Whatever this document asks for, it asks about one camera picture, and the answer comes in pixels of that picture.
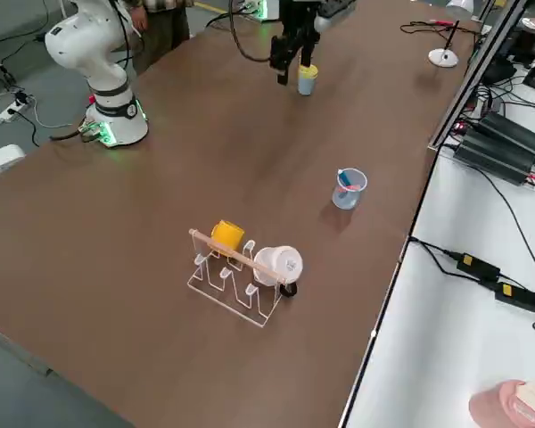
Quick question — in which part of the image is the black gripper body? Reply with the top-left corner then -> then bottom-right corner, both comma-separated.
278,0 -> 323,44

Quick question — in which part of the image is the blue plastic cup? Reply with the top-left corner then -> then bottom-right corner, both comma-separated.
297,73 -> 317,96

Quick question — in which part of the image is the person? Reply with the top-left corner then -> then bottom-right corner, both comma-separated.
119,0 -> 195,76

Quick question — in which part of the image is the white desk lamp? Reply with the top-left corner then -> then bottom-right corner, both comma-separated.
428,0 -> 474,69

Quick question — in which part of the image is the clear blue measuring beaker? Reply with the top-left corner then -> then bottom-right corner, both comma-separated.
331,167 -> 368,211

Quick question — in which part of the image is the orange mug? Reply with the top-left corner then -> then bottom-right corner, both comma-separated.
210,219 -> 245,258

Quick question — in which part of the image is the clear mug rack wooden rod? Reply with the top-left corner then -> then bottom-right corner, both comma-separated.
186,227 -> 295,329

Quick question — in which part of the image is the white mug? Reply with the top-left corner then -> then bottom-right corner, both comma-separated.
252,244 -> 304,286

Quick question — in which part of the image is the black power supply unit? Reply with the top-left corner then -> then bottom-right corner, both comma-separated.
476,111 -> 535,155
453,128 -> 535,187

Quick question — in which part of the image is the black adapter yellow label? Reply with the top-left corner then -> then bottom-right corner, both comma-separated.
456,252 -> 503,282
493,280 -> 535,313

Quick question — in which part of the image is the white power strip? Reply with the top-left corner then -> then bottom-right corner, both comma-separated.
0,98 -> 31,124

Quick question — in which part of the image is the white box yellow label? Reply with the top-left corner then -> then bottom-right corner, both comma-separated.
0,144 -> 27,184

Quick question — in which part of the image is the pink round object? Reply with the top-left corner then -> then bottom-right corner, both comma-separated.
467,378 -> 535,428

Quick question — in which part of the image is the black lamp cable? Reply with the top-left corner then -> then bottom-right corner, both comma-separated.
399,20 -> 481,37

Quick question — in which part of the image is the aluminium frame post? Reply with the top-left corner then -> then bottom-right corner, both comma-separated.
426,0 -> 532,152

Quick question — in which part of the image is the black arm base cable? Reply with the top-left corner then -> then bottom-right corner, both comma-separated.
49,127 -> 93,143

